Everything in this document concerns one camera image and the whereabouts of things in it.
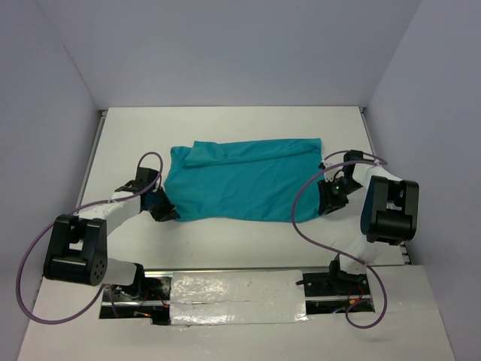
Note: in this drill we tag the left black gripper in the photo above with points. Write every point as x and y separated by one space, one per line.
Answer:
168 212

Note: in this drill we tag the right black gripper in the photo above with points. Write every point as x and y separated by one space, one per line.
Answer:
327 201

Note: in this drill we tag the teal t shirt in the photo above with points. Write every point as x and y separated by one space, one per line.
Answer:
265 181

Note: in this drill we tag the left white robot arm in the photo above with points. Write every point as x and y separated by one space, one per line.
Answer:
77 251

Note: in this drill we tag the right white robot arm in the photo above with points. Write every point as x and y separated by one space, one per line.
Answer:
389 214

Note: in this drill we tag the silver taped panel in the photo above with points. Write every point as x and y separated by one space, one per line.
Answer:
223 298

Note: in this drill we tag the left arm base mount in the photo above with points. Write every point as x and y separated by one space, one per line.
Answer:
150 300

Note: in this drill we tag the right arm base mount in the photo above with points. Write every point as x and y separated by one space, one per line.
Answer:
333 291

